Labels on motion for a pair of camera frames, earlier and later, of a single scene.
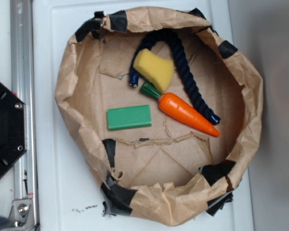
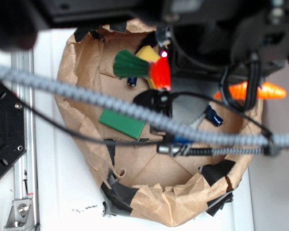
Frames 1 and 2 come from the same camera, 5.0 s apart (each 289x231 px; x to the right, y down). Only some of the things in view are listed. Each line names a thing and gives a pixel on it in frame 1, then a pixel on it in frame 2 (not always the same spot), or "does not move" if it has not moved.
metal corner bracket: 20,215 does not move
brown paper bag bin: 162,106 does not move
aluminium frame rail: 23,84 does not move
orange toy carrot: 179,109 to 129,64
